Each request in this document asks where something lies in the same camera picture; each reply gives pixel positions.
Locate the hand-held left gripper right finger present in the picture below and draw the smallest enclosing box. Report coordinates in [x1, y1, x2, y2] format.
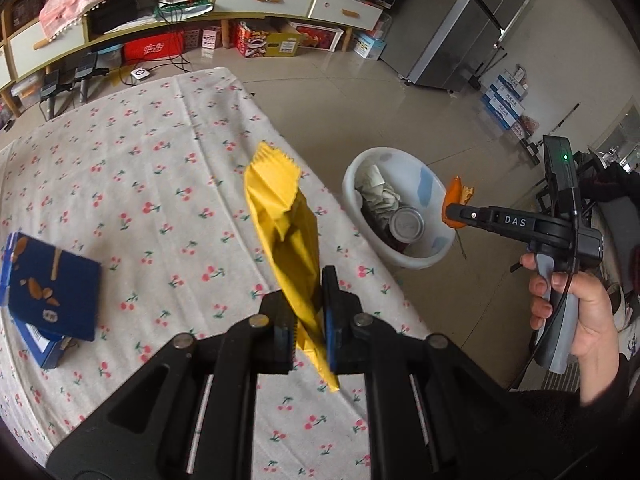
[321, 266, 566, 480]

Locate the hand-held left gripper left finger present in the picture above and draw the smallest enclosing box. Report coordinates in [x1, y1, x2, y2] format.
[47, 290, 296, 480]

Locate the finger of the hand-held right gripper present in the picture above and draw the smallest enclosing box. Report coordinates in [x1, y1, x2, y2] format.
[442, 201, 494, 233]

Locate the orange peel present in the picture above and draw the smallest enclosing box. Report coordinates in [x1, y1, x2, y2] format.
[442, 176, 476, 231]

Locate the white plastic bin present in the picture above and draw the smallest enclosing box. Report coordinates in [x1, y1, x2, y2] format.
[342, 147, 458, 269]

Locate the yellow snack wrapper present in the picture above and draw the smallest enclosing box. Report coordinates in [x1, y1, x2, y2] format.
[243, 141, 342, 392]

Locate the person's right forearm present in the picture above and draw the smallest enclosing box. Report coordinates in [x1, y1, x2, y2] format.
[500, 352, 640, 480]

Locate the person's right hand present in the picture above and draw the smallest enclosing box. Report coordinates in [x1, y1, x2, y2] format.
[520, 252, 622, 407]

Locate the crumpled white tissue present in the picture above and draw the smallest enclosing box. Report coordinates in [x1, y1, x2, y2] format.
[356, 164, 401, 221]

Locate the stack of white blue cartons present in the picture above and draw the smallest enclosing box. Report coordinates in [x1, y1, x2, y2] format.
[480, 66, 531, 136]

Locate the silver refrigerator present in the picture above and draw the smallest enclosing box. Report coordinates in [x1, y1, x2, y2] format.
[382, 0, 546, 93]

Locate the small blue white box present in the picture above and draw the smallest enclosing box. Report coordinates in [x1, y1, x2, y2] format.
[353, 31, 387, 62]

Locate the dark blue snack box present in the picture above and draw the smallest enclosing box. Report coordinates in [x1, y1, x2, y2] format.
[7, 232, 102, 343]

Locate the flat red gift box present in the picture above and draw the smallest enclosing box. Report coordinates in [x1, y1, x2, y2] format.
[289, 20, 346, 53]

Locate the colourful snack carton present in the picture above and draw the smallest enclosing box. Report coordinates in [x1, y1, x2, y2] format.
[235, 20, 302, 58]

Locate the wooden shelf cabinet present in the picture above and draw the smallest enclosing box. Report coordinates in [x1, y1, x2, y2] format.
[0, 0, 393, 111]

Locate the red cardboard box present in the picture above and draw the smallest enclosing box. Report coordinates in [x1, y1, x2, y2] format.
[122, 31, 187, 64]

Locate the grey handheld device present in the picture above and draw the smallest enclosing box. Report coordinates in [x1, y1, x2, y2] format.
[40, 71, 62, 120]
[74, 55, 110, 104]

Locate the green white bag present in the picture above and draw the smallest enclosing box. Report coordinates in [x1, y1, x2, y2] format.
[158, 0, 215, 22]

